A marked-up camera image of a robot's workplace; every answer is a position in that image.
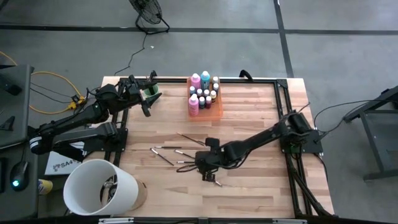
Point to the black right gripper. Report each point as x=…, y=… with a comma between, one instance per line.
x=208, y=160

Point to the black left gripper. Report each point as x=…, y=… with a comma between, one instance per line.
x=130, y=90

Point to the dark paintbrush silver ferrule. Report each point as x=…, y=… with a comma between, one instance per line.
x=218, y=183
x=183, y=154
x=185, y=162
x=161, y=156

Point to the long dark paintbrush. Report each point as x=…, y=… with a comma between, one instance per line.
x=153, y=89

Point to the thin paintbrush silver ferrule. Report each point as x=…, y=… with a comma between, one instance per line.
x=149, y=88

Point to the large pink paint bottle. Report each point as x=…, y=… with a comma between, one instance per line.
x=195, y=81
x=193, y=104

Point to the small blue paint bottle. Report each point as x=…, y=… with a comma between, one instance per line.
x=192, y=90

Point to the small brown paint bottle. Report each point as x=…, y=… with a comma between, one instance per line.
x=199, y=92

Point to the small teal paint bottle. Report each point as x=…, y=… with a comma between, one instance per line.
x=202, y=101

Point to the small magenta paint bottle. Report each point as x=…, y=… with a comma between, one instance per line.
x=208, y=100

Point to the large teal paint bottle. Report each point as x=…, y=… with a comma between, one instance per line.
x=205, y=77

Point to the small yellow paint bottle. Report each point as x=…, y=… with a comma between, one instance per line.
x=213, y=94

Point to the small navy paint bottle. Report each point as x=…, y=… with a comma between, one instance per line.
x=215, y=87

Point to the small grey paint bottle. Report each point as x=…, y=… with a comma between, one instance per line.
x=215, y=80

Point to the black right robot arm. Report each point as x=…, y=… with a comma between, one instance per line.
x=264, y=137

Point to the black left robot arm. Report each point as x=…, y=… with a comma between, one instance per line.
x=77, y=137

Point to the pale green ribbed cup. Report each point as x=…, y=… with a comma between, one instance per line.
x=156, y=88

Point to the thin dark paintbrush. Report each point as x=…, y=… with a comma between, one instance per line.
x=168, y=147

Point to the orange translucent plastic tray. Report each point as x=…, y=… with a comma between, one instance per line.
x=214, y=112

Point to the yellow power plug block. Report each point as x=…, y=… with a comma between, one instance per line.
x=76, y=102

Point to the silver aluminium bar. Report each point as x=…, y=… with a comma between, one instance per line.
x=116, y=220
x=289, y=221

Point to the black floor fan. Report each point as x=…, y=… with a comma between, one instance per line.
x=149, y=12

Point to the black diagonal strut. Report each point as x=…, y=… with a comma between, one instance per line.
x=73, y=155

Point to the white printed box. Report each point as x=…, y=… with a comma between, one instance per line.
x=62, y=166

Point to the yellow can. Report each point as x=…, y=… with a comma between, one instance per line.
x=45, y=186

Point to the black computer mouse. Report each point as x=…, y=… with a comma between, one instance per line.
x=19, y=175

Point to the dark grey desk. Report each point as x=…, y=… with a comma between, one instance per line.
x=18, y=205

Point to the black side table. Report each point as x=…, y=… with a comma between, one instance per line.
x=382, y=133

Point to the black frame clamp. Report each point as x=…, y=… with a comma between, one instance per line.
x=245, y=74
x=152, y=74

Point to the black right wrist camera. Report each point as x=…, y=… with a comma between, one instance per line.
x=212, y=142

